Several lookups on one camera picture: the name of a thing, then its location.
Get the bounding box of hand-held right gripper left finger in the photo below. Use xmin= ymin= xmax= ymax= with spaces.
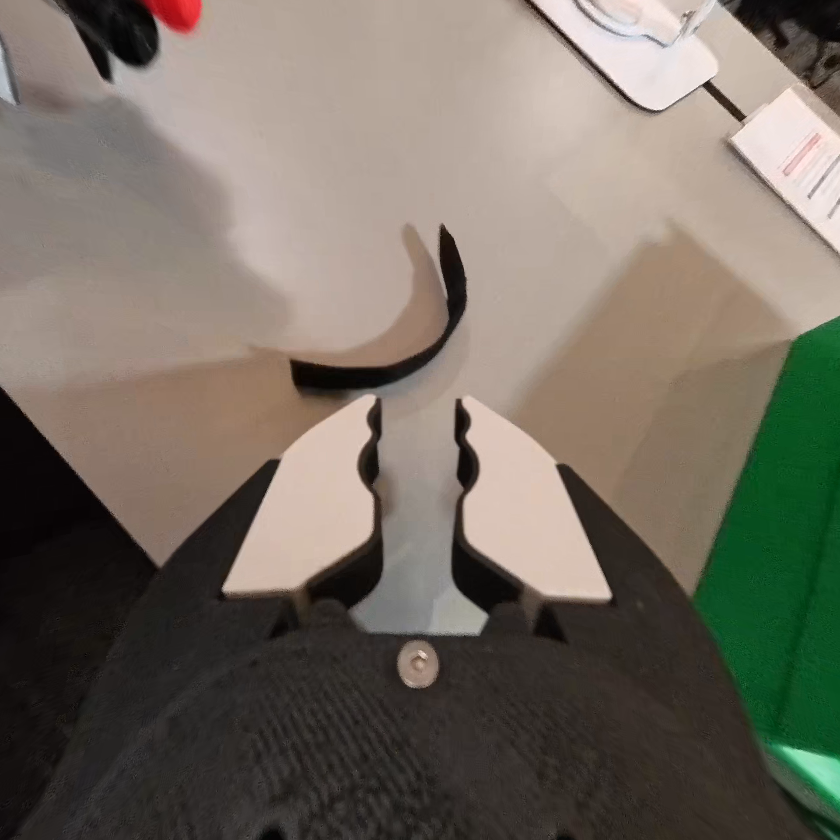
xmin=222 ymin=393 xmax=383 ymax=623

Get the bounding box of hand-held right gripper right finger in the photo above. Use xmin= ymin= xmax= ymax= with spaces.
xmin=451 ymin=393 xmax=614 ymax=607

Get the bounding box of black velcro strap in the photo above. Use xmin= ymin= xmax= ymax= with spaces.
xmin=289 ymin=223 xmax=468 ymax=398

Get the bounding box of black dry erase marker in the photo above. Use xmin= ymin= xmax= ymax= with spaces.
xmin=64 ymin=0 xmax=161 ymax=82

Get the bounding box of red dry erase marker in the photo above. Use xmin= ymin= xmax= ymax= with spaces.
xmin=145 ymin=0 xmax=201 ymax=33

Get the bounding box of green cloth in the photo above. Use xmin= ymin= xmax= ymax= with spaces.
xmin=691 ymin=314 xmax=840 ymax=840

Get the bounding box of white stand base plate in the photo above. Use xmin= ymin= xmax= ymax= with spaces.
xmin=526 ymin=0 xmax=720 ymax=112

